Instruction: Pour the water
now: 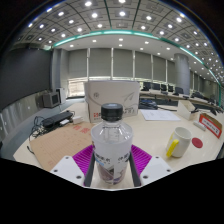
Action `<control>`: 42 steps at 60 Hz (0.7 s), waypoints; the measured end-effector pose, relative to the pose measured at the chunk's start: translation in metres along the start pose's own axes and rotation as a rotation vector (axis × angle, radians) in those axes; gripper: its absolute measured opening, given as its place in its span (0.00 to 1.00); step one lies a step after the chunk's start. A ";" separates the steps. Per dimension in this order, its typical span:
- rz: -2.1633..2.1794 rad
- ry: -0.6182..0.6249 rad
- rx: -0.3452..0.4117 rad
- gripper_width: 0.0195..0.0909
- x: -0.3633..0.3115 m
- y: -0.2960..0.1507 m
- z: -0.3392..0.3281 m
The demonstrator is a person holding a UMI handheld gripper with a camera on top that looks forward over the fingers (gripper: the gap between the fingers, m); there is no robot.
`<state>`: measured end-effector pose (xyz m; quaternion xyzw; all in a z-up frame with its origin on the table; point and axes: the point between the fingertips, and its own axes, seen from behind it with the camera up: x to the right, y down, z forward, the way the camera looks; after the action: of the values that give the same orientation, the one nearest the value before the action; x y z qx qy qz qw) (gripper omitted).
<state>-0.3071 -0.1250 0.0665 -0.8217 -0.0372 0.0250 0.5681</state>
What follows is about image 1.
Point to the long curved conference table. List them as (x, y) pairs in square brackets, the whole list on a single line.
[(173, 96)]

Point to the row of black office chairs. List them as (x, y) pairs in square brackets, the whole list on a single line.
[(163, 87)]

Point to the large white cardboard box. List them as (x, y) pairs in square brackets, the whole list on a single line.
[(111, 93)]

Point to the white printed paper sheet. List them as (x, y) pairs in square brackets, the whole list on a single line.
[(160, 115)]

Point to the grey monitor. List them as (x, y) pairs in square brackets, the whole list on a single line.
[(51, 99)]

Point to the group of ceiling lights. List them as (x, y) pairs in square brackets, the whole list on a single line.
[(94, 15)]

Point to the open brown box red side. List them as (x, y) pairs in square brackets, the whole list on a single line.
[(210, 125)]

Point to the black power strip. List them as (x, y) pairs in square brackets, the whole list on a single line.
[(56, 120)]

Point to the flat round red coaster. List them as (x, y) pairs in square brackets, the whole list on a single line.
[(197, 142)]

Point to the clear water bottle black cap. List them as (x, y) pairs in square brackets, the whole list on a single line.
[(111, 146)]

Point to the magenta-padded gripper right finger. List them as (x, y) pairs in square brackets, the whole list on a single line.
[(155, 168)]

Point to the flat brown cardboard sheet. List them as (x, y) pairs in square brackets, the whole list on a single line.
[(60, 143)]

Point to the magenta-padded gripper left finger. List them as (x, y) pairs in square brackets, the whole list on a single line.
[(68, 168)]

